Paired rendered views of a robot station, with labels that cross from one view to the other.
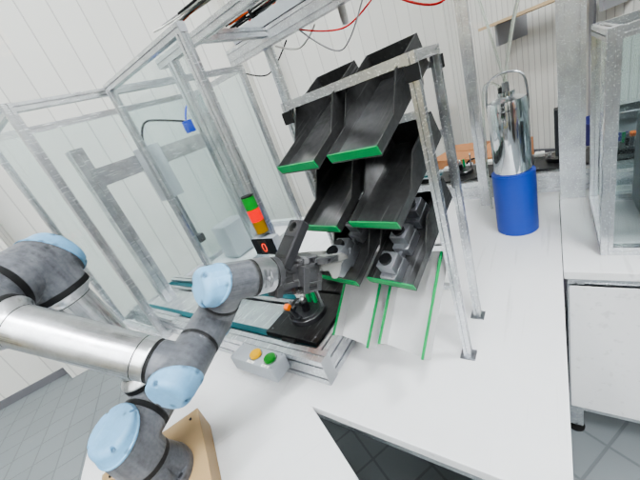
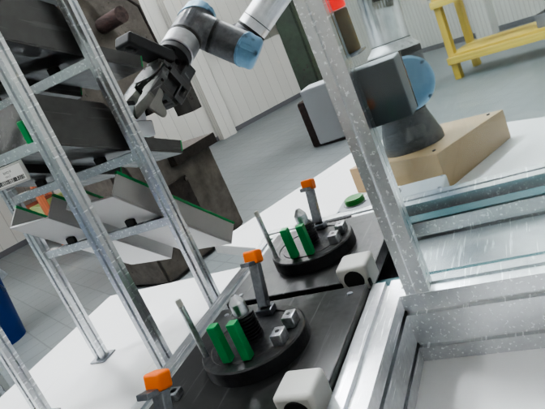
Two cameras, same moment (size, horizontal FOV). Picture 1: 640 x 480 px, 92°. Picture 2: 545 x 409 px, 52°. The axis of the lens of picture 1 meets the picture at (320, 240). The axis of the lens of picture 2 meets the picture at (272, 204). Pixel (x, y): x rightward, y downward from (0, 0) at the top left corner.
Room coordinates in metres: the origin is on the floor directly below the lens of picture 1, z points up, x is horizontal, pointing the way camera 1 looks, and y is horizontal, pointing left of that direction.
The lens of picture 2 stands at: (1.80, -0.09, 1.31)
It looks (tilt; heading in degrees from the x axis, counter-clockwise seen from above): 15 degrees down; 167
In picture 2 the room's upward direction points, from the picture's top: 24 degrees counter-clockwise
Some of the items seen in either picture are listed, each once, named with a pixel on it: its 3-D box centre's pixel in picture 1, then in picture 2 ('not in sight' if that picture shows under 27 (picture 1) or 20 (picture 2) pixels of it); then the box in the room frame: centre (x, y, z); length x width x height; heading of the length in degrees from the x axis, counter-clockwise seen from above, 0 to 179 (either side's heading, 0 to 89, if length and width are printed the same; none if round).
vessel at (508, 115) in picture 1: (509, 124); not in sight; (1.17, -0.84, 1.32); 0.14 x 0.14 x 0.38
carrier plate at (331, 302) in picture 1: (309, 315); (317, 257); (0.97, 0.14, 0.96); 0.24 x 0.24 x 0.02; 49
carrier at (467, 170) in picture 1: (460, 166); not in sight; (1.79, -0.96, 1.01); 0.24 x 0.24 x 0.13; 49
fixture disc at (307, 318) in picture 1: (307, 310); (313, 247); (0.97, 0.14, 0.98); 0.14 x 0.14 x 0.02
